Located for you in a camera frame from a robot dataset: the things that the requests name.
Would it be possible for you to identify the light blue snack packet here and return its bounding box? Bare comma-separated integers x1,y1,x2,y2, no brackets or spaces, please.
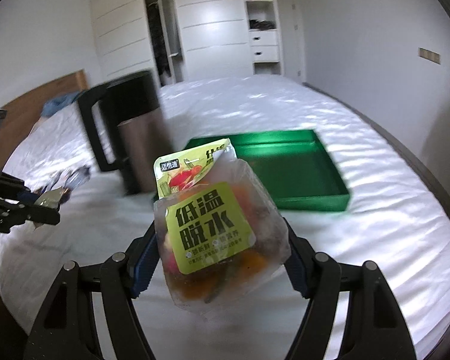
34,165,92,211

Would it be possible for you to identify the dried vegetable snack bag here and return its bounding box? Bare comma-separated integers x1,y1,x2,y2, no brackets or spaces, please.
153,154,291,314

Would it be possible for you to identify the wooden headboard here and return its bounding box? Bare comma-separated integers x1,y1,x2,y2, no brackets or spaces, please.
0,69,88,170

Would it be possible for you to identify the blue cloth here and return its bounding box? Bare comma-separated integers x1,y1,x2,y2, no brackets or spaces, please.
40,91,81,118

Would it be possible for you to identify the green tray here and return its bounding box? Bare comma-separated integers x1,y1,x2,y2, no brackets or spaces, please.
151,129,351,213

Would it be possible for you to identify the white wardrobe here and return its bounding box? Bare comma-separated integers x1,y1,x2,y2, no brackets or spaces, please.
89,0,305,86

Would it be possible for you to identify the wall switch plate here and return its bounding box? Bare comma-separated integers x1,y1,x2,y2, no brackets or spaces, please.
418,48,441,64

